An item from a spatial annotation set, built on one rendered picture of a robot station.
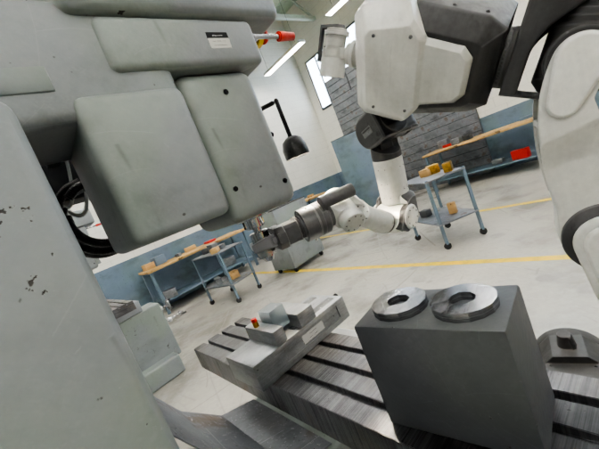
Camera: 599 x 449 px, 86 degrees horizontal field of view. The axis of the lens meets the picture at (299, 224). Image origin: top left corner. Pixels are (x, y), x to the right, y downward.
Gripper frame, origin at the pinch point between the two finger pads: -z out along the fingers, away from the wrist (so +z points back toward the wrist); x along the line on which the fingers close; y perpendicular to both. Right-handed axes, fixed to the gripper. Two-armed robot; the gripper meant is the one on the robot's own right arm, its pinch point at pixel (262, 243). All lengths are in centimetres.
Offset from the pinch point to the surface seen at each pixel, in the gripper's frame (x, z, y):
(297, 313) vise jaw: -4.4, 1.6, 21.9
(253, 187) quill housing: 10.2, 2.0, -13.4
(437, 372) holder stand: 41.9, 11.2, 21.3
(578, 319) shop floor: -60, 158, 125
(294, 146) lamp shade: -6.7, 19.3, -20.3
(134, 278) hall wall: -623, -200, 41
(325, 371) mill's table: 9.0, 0.8, 32.9
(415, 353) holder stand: 40.1, 10.0, 18.3
